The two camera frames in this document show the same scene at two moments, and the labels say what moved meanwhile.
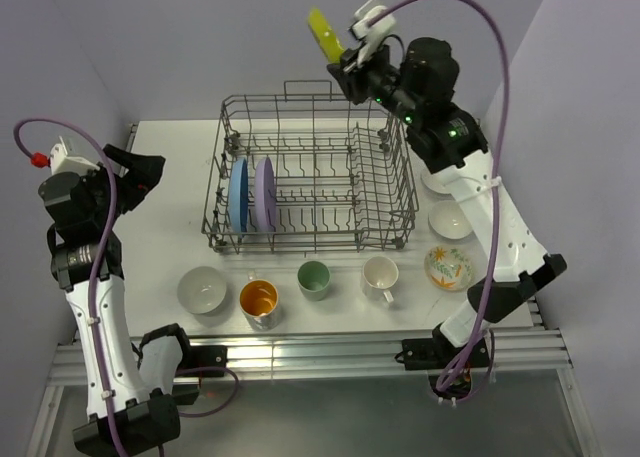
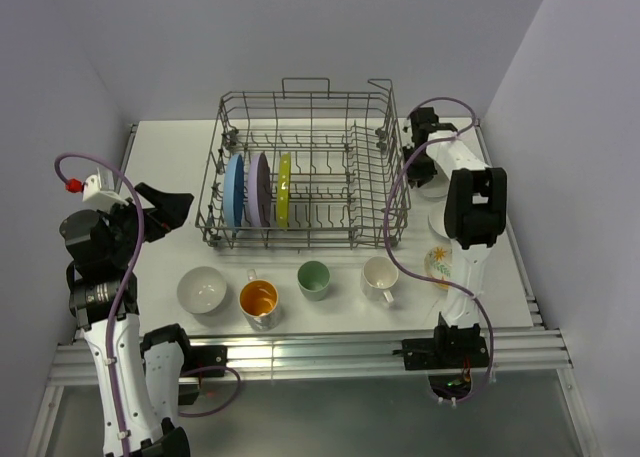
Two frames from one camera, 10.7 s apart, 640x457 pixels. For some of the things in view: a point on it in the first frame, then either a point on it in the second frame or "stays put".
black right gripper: [350, 82] to [422, 176]
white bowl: [201, 290] stays put
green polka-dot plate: [325, 35] to [283, 191]
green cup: [314, 279] stays put
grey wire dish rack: [308, 172] stays put
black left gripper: [138, 181] to [167, 213]
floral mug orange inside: [259, 302] stays put
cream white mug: [379, 275] stays put
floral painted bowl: [448, 268] stays put
